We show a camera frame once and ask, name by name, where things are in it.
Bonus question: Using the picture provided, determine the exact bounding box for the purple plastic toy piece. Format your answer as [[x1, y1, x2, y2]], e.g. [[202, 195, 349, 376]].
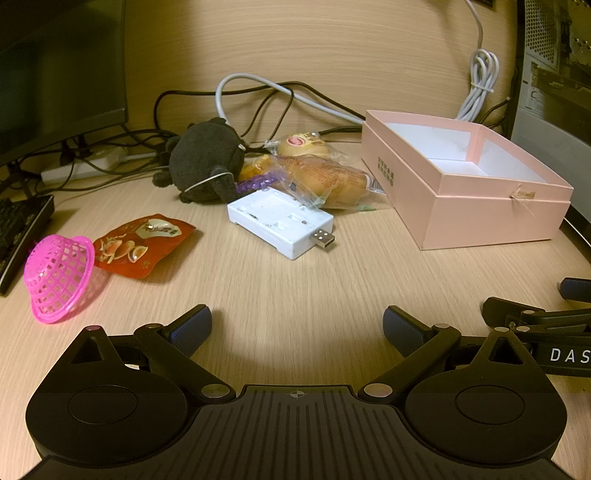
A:
[[236, 173, 282, 193]]

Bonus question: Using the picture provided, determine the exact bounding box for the grey cable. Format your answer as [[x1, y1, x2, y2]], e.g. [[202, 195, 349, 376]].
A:
[[216, 74, 366, 127]]

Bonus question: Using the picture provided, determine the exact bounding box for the white power strip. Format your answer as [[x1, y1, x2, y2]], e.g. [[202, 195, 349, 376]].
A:
[[41, 148, 128, 184]]

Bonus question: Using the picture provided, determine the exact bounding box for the computer tower case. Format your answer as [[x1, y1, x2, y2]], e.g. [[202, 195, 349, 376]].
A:
[[510, 0, 591, 222]]

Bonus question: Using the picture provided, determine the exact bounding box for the round bun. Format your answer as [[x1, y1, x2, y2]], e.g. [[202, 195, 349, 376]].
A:
[[277, 130, 331, 158]]

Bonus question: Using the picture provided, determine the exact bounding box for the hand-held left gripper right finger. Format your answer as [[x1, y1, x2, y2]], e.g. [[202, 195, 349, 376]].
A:
[[362, 305, 536, 400]]

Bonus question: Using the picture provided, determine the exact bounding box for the black computer monitor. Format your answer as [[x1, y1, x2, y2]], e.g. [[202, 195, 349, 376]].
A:
[[0, 0, 128, 195]]

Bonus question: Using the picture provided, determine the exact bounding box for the pink cardboard box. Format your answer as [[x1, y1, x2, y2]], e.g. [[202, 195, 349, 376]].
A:
[[360, 110, 574, 251]]

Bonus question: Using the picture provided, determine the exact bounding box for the bread in clear wrapper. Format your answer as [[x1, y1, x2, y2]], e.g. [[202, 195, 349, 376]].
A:
[[272, 154, 386, 212]]

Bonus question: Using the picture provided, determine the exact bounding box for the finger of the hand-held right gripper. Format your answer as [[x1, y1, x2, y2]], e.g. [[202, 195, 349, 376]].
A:
[[558, 277, 591, 303], [482, 298, 591, 334]]

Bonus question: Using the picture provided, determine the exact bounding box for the black cable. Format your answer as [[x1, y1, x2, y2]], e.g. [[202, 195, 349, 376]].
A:
[[154, 82, 296, 148]]

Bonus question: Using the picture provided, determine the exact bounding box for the pink plastic mesh basket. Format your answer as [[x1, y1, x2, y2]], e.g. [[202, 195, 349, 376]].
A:
[[25, 234, 96, 325]]

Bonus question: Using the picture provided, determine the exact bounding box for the black keyboard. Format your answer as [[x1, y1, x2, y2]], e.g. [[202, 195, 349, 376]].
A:
[[0, 194, 55, 296]]

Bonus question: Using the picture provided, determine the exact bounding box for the white USB battery charger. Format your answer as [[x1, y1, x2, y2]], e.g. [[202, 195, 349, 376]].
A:
[[227, 187, 335, 261]]

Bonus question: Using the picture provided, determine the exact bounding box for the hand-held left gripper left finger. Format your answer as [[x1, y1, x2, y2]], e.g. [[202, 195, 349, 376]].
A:
[[69, 304, 236, 400]]

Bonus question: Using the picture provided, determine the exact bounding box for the red snack packet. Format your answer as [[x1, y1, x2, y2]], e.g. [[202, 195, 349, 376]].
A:
[[92, 213, 197, 280]]

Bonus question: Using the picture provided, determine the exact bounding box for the black plush toy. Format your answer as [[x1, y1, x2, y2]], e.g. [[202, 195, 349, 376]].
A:
[[153, 117, 250, 205]]

